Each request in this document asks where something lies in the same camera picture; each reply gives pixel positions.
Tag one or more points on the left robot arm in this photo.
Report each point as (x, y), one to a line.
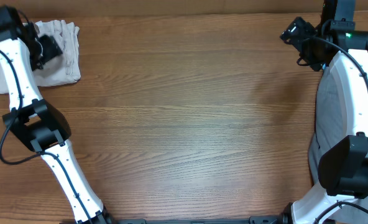
(34, 121)

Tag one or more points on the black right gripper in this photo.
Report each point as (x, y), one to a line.
(303, 28)

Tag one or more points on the beige shorts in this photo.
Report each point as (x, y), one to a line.
(63, 69)

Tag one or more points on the grey shorts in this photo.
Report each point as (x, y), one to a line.
(328, 132)

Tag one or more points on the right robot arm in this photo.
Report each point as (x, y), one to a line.
(336, 47)

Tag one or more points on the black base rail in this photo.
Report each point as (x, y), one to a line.
(250, 220)

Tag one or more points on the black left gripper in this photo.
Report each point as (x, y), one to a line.
(54, 50)

